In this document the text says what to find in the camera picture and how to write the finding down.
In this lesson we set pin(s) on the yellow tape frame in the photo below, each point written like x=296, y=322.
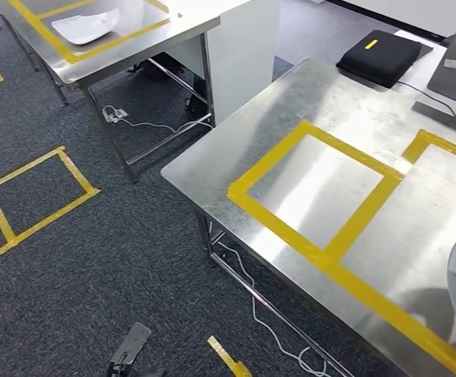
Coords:
x=45, y=31

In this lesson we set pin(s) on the steel workbench table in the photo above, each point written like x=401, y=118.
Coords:
x=141, y=47
x=290, y=104

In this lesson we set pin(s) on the yellow tape grid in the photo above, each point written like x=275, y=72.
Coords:
x=361, y=221

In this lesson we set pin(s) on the white cabinet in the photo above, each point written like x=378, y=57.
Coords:
x=243, y=52

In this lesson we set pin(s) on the black case with yellow label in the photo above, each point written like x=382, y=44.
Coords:
x=385, y=60

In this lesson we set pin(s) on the white plastic part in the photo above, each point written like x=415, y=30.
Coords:
x=86, y=28

